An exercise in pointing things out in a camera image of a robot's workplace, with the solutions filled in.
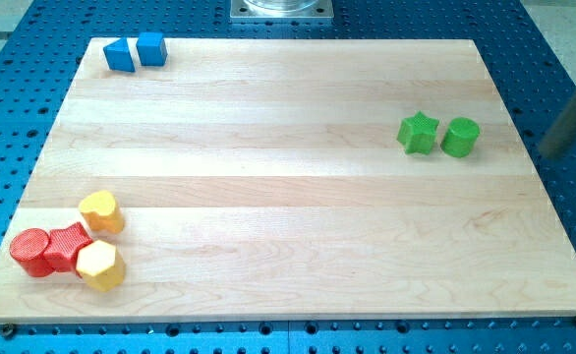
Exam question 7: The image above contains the green cylinder block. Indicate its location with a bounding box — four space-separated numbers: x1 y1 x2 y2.
440 117 481 158

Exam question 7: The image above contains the green star block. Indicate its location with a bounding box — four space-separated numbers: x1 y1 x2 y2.
397 111 439 154

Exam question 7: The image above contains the red star block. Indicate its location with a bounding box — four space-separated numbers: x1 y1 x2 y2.
43 222 93 272

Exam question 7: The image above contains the light wooden board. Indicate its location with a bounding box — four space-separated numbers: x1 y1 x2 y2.
0 37 576 324

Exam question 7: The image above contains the blue cube block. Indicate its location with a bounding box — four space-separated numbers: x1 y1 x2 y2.
136 32 168 66

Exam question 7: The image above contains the yellow heart block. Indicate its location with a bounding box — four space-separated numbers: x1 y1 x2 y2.
79 190 125 234

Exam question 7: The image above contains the yellow hexagon block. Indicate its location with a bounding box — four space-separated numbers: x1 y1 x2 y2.
76 240 126 292

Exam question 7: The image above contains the blue triangle block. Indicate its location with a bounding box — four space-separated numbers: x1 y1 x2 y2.
103 37 135 73

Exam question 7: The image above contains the blue perforated table plate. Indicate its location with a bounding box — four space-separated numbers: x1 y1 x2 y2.
0 1 576 353

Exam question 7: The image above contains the red cylinder block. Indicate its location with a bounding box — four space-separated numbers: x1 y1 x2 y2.
9 228 54 277

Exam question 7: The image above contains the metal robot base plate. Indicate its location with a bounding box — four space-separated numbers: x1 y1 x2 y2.
230 0 334 20

